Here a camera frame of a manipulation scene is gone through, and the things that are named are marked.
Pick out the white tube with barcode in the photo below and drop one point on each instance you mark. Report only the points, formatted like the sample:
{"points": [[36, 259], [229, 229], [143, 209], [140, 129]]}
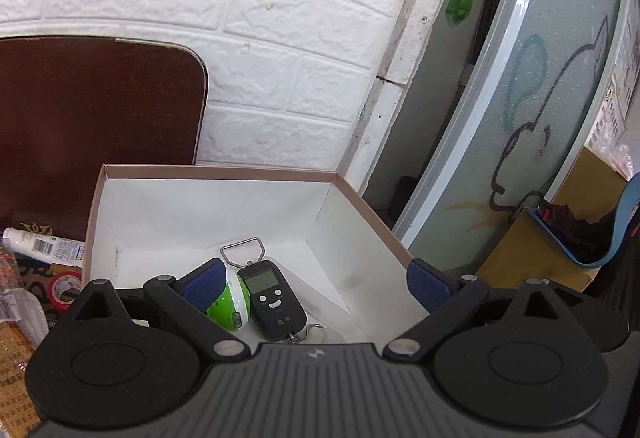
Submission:
{"points": [[45, 247]]}

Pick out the clear plastic bag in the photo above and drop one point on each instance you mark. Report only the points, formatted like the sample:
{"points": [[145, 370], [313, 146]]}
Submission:
{"points": [[22, 313]]}

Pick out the green and white round gadget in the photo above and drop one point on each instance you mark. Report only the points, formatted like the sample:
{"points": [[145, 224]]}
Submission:
{"points": [[231, 303]]}

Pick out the red snack packet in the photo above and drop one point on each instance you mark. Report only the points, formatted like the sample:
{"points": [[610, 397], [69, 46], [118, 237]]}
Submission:
{"points": [[7, 268]]}

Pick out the dark cloth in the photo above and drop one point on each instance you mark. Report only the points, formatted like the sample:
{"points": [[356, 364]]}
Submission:
{"points": [[575, 233]]}

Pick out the white cardboard box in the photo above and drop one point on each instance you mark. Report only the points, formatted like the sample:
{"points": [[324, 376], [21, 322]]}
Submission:
{"points": [[200, 213]]}

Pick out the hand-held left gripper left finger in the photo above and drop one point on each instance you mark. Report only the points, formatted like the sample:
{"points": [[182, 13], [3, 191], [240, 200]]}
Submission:
{"points": [[202, 280]]}

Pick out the black flat board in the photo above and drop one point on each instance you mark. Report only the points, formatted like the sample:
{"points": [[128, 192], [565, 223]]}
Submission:
{"points": [[487, 18]]}

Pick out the paper notice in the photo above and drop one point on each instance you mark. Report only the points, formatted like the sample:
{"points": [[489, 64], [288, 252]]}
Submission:
{"points": [[620, 93]]}

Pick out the red tape roll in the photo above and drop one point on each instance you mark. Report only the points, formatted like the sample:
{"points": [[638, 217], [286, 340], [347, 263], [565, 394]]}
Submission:
{"points": [[65, 290]]}

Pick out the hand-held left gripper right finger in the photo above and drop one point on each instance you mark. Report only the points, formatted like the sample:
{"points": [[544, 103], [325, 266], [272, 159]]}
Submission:
{"points": [[432, 285]]}

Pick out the brown cardboard box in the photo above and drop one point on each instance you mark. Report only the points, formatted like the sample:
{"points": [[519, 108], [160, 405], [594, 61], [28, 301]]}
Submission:
{"points": [[515, 253]]}

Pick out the frosted glass cartoon door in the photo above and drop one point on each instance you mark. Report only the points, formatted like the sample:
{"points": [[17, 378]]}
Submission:
{"points": [[550, 43]]}

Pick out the black digital hanging scale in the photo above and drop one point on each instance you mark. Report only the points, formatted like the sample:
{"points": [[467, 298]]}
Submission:
{"points": [[272, 300]]}

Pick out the brown wooden desktop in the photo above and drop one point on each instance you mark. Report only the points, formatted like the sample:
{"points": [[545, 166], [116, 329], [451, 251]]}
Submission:
{"points": [[100, 118]]}

